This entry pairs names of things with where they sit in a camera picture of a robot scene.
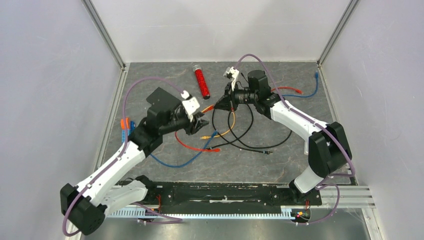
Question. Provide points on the black network switch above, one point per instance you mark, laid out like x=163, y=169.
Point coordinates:
x=162, y=101

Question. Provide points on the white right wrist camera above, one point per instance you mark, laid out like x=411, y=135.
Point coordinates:
x=232, y=74

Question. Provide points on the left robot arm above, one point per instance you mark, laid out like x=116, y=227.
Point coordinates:
x=85, y=205

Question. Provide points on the red glitter tube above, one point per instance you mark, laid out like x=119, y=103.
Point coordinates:
x=201, y=81

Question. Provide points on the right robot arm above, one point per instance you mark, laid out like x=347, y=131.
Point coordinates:
x=325, y=145

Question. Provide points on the black cable teal collar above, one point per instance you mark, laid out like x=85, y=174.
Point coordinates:
x=259, y=139
x=236, y=138

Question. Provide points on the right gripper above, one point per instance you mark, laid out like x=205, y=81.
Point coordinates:
x=228, y=100

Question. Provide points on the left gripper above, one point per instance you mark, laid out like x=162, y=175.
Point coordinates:
x=197, y=123

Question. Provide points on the blue orange toy bricks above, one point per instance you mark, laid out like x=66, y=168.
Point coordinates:
x=127, y=127

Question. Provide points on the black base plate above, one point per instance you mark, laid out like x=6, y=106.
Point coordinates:
x=225, y=197

